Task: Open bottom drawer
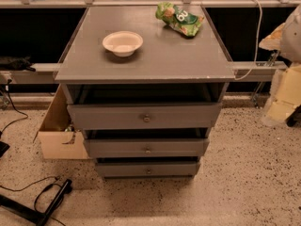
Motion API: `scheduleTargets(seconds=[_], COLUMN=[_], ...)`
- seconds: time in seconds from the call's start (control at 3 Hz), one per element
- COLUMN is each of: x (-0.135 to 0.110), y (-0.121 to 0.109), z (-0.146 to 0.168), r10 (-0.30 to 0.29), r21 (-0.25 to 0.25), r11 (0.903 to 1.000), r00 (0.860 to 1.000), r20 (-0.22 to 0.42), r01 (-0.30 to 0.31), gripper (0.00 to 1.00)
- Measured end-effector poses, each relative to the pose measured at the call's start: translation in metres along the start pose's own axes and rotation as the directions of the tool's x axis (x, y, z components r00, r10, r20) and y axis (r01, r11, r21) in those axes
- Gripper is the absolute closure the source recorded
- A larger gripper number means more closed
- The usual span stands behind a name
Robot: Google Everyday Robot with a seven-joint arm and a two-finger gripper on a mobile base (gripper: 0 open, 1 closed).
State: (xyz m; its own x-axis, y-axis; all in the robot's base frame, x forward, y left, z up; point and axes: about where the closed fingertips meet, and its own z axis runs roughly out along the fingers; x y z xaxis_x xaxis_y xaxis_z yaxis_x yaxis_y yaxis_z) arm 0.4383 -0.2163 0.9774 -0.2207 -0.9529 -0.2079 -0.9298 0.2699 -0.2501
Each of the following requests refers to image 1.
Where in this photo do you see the cardboard box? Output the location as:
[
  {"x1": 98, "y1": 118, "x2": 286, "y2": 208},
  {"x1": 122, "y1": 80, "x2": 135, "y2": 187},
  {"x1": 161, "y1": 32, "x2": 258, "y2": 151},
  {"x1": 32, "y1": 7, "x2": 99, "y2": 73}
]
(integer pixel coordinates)
[{"x1": 38, "y1": 87, "x2": 88, "y2": 160}]

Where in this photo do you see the black floor cable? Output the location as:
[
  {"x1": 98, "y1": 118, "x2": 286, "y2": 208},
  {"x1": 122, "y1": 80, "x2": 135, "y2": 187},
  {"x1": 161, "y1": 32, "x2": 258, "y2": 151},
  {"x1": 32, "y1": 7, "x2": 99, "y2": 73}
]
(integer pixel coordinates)
[{"x1": 0, "y1": 78, "x2": 64, "y2": 226}]

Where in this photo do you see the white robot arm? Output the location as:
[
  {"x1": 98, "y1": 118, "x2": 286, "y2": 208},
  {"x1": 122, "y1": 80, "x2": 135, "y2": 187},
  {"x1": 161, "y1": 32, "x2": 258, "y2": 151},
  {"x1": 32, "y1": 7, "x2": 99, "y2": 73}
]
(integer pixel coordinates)
[{"x1": 260, "y1": 6, "x2": 301, "y2": 126}]

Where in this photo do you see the black metal stand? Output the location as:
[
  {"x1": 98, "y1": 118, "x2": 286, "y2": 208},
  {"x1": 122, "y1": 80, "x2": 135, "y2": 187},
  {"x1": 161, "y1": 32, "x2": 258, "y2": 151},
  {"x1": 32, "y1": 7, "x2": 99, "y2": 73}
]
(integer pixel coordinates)
[{"x1": 0, "y1": 179, "x2": 72, "y2": 226}]

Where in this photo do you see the grey top drawer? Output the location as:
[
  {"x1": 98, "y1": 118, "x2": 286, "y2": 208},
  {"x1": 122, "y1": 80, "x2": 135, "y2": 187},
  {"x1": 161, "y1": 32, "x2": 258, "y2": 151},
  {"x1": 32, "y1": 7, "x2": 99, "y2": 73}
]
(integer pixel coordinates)
[{"x1": 68, "y1": 103, "x2": 221, "y2": 130}]

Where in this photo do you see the grey bottom drawer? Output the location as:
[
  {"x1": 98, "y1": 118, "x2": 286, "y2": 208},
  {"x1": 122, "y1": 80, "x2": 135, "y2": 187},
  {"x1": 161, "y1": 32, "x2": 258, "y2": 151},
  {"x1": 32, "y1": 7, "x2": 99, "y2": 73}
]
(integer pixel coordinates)
[{"x1": 95, "y1": 161, "x2": 200, "y2": 178}]

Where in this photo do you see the green snack bag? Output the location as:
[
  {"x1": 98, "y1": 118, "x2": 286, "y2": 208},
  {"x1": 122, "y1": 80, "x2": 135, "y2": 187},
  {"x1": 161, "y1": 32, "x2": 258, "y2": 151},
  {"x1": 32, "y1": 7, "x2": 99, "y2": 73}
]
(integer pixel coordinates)
[{"x1": 155, "y1": 2, "x2": 204, "y2": 37}]

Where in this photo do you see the white paper bowl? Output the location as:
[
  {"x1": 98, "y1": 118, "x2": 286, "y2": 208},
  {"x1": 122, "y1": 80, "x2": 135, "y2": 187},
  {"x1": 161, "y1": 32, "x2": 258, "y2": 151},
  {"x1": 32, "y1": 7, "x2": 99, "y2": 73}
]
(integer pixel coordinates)
[{"x1": 103, "y1": 31, "x2": 143, "y2": 57}]

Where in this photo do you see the grey middle drawer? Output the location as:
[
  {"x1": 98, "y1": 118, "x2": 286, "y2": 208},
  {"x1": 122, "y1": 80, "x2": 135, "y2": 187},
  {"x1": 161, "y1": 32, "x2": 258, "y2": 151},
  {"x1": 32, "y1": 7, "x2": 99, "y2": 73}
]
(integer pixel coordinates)
[{"x1": 84, "y1": 138, "x2": 209, "y2": 158}]

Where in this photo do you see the black bag on rail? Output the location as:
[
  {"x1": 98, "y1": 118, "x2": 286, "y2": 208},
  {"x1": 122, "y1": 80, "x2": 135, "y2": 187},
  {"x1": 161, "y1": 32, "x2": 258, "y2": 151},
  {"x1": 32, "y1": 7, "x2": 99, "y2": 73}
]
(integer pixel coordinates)
[{"x1": 0, "y1": 56, "x2": 36, "y2": 72}]

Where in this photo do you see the grey drawer cabinet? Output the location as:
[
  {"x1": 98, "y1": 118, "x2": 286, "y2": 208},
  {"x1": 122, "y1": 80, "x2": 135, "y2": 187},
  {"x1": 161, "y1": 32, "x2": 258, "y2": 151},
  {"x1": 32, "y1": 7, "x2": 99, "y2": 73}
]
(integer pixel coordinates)
[{"x1": 55, "y1": 6, "x2": 234, "y2": 178}]

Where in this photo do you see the metal railing frame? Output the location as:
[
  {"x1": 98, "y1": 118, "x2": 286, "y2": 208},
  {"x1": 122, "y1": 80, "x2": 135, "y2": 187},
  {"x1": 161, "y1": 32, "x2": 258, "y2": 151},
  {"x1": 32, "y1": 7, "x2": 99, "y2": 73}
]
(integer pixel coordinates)
[{"x1": 0, "y1": 0, "x2": 301, "y2": 108}]

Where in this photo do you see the white hanging cable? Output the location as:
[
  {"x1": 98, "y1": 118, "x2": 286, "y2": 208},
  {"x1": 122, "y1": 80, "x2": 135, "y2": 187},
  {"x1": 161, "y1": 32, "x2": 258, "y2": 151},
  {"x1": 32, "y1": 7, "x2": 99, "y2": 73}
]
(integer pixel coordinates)
[{"x1": 234, "y1": 0, "x2": 263, "y2": 81}]

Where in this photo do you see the grey drawer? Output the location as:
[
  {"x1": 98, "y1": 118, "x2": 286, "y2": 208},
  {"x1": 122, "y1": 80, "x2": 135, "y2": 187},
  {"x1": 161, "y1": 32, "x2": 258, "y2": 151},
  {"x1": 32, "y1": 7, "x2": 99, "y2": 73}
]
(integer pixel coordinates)
[
  {"x1": 68, "y1": 103, "x2": 221, "y2": 130},
  {"x1": 95, "y1": 161, "x2": 200, "y2": 178},
  {"x1": 84, "y1": 138, "x2": 209, "y2": 158}
]

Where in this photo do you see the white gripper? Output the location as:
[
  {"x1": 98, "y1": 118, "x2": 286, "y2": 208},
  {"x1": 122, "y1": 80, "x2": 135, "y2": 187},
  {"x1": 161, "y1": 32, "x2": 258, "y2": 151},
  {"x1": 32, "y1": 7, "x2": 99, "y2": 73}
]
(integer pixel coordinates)
[{"x1": 261, "y1": 63, "x2": 301, "y2": 126}]

